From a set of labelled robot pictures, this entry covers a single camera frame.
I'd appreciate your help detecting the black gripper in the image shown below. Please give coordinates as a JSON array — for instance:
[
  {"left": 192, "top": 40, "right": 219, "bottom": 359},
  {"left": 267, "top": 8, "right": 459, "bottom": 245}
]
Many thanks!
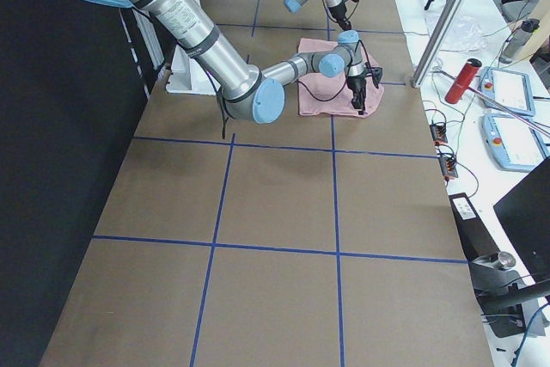
[
  {"left": 328, "top": 1, "right": 351, "bottom": 31},
  {"left": 346, "top": 76, "right": 367, "bottom": 113}
]

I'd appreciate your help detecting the pink Snoopy t-shirt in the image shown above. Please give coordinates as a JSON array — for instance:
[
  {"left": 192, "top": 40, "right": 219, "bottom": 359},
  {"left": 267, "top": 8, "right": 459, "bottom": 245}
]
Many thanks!
[{"left": 297, "top": 37, "right": 385, "bottom": 118}]

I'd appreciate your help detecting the orange black terminal block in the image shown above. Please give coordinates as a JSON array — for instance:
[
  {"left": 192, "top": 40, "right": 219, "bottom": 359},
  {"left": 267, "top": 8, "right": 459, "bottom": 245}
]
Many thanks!
[{"left": 430, "top": 122, "right": 448, "bottom": 146}]

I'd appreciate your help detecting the red cylindrical bottle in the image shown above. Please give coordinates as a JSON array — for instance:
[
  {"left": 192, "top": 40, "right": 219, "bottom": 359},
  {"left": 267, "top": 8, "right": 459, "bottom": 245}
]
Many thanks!
[{"left": 444, "top": 58, "right": 482, "bottom": 105}]

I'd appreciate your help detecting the clear plastic bag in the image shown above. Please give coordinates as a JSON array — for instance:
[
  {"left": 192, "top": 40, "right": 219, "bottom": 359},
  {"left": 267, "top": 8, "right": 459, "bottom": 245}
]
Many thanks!
[{"left": 441, "top": 16, "right": 487, "bottom": 52}]

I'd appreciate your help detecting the reacher grabber stick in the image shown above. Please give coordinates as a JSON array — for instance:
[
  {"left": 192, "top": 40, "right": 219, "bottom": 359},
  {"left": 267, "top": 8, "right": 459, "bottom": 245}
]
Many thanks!
[{"left": 432, "top": 67, "right": 549, "bottom": 138}]

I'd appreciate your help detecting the far blue teach pendant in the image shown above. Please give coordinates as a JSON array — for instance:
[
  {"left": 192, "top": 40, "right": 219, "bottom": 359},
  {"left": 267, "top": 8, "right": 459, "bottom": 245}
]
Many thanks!
[{"left": 480, "top": 67, "right": 535, "bottom": 117}]

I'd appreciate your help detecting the blue teach pendant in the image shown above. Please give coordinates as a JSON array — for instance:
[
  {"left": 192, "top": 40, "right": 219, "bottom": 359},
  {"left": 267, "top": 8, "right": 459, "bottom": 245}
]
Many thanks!
[
  {"left": 480, "top": 67, "right": 535, "bottom": 117},
  {"left": 481, "top": 113, "right": 549, "bottom": 173}
]

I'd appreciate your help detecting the grey water bottle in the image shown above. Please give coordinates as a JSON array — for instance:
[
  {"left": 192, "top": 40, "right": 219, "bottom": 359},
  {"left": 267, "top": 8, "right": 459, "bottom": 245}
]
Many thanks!
[{"left": 498, "top": 18, "right": 540, "bottom": 64}]

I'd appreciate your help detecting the near blue teach pendant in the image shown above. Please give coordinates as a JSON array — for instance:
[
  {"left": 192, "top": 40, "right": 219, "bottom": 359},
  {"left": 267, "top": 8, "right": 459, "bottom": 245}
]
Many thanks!
[{"left": 481, "top": 113, "right": 549, "bottom": 173}]

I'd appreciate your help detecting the black device with label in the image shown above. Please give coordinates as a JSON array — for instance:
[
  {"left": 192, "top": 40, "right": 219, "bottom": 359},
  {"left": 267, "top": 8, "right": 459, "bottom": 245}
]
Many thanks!
[{"left": 449, "top": 193, "right": 500, "bottom": 261}]

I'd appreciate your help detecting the black monitor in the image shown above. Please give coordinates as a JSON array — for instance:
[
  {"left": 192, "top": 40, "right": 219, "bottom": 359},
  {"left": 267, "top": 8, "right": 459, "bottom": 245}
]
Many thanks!
[{"left": 493, "top": 159, "right": 550, "bottom": 281}]

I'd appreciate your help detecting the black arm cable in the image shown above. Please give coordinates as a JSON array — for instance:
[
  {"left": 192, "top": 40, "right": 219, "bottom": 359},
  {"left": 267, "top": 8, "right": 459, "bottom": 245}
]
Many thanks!
[{"left": 296, "top": 40, "right": 375, "bottom": 104}]

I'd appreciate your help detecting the aluminium frame post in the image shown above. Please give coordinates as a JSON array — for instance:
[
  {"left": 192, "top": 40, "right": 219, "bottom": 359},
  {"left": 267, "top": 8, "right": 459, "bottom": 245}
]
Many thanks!
[{"left": 412, "top": 0, "right": 464, "bottom": 88}]

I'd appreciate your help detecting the white pedestal column base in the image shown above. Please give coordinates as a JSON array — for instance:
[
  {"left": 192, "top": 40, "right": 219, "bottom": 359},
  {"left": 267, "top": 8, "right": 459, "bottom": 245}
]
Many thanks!
[{"left": 164, "top": 5, "right": 220, "bottom": 95}]

